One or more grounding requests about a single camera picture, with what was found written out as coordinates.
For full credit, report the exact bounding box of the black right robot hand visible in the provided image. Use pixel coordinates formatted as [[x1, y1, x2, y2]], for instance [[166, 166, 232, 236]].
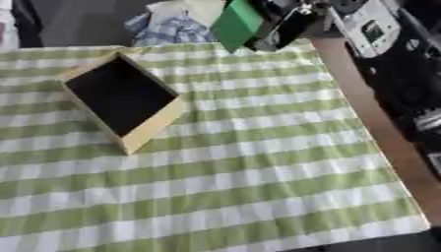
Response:
[[242, 0, 335, 52]]

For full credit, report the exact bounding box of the green rectangular block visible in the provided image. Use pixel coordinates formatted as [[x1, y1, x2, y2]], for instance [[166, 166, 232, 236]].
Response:
[[210, 0, 268, 54]]

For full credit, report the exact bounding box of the tan cardboard box black inside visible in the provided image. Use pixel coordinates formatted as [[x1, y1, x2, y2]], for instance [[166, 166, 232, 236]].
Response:
[[55, 51, 188, 157]]

